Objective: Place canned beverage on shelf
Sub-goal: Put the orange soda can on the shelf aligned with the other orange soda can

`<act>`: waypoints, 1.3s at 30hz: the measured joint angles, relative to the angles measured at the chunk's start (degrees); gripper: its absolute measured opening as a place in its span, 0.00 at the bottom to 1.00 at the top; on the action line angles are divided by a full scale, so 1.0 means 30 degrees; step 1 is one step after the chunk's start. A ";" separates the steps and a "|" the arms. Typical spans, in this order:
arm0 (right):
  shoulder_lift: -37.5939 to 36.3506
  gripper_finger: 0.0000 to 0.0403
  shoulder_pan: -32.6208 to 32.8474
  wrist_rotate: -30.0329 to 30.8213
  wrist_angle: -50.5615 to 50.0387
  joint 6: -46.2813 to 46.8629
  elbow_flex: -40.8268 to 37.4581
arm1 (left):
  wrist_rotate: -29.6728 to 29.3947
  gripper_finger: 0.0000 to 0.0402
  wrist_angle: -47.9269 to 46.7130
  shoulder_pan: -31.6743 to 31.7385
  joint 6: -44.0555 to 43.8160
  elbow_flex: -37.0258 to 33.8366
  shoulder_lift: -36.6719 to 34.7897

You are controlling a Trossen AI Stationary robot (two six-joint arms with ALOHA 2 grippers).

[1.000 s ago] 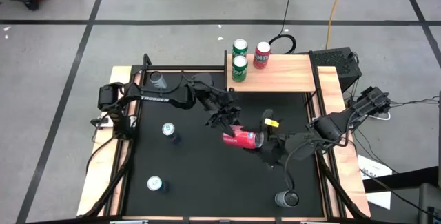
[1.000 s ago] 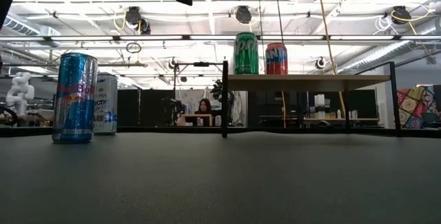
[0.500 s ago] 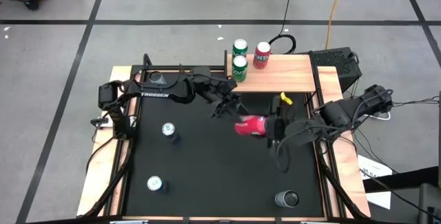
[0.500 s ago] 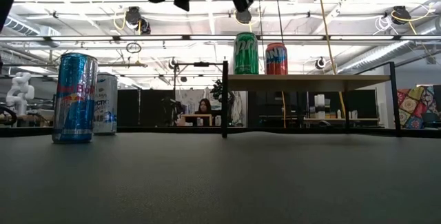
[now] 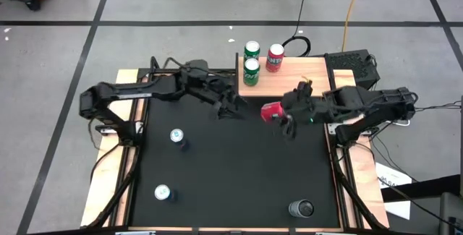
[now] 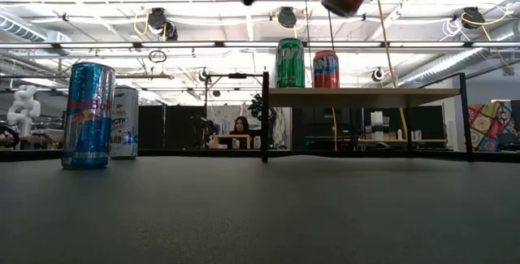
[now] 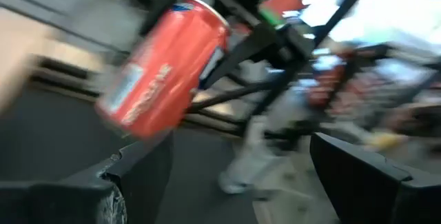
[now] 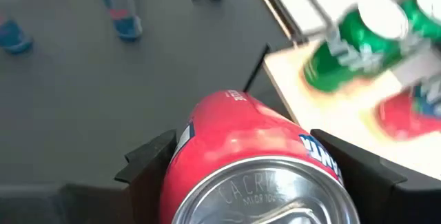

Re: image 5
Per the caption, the green Sprite can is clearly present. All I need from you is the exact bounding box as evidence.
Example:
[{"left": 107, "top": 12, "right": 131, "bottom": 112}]
[
  {"left": 243, "top": 40, "right": 261, "bottom": 61},
  {"left": 242, "top": 57, "right": 261, "bottom": 87}
]

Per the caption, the yellow floor cable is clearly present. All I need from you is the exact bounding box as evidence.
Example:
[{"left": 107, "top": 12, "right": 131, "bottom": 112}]
[{"left": 341, "top": 0, "right": 365, "bottom": 52}]

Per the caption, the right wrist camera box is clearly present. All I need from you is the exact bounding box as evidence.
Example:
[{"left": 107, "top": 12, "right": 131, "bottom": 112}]
[{"left": 295, "top": 81, "right": 315, "bottom": 98}]

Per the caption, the orange Fanta can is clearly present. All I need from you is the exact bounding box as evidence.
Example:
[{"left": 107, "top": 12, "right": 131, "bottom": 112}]
[
  {"left": 260, "top": 101, "right": 286, "bottom": 124},
  {"left": 266, "top": 43, "right": 286, "bottom": 73}
]

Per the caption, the blue silver Red Bull can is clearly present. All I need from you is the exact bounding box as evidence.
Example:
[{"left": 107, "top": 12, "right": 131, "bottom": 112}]
[
  {"left": 169, "top": 128, "right": 191, "bottom": 153},
  {"left": 154, "top": 184, "right": 178, "bottom": 203}
]

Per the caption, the wooden shelf board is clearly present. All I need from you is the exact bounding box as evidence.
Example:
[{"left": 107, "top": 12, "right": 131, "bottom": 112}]
[{"left": 234, "top": 52, "right": 332, "bottom": 111}]

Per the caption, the black looped floor cable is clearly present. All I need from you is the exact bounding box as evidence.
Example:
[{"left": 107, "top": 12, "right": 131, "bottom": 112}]
[{"left": 281, "top": 0, "right": 312, "bottom": 58}]

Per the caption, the black computer tower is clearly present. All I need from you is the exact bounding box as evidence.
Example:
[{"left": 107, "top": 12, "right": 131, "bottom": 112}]
[{"left": 323, "top": 48, "right": 381, "bottom": 91}]

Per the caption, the white paper sheet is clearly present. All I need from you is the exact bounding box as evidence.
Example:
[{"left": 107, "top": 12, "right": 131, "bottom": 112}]
[
  {"left": 383, "top": 199, "right": 412, "bottom": 221},
  {"left": 375, "top": 161, "right": 413, "bottom": 189}
]

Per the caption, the tall white silver can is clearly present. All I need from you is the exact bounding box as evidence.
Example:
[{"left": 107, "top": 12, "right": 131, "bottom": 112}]
[{"left": 288, "top": 199, "right": 315, "bottom": 219}]

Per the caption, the black aluminium table frame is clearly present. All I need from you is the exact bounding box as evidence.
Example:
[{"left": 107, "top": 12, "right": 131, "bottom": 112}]
[{"left": 81, "top": 56, "right": 390, "bottom": 235}]

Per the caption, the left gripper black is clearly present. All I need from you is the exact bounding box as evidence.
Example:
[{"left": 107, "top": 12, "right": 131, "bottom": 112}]
[{"left": 197, "top": 77, "right": 250, "bottom": 120}]

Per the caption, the long black bar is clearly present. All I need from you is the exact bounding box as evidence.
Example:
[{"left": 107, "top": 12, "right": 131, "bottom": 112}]
[{"left": 380, "top": 174, "right": 463, "bottom": 204}]

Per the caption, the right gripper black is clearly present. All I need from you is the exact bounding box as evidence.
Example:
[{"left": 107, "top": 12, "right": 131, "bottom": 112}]
[{"left": 276, "top": 92, "right": 328, "bottom": 141}]

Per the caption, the grey box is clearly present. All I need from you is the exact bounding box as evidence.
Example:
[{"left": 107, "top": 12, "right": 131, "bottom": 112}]
[{"left": 438, "top": 191, "right": 463, "bottom": 235}]

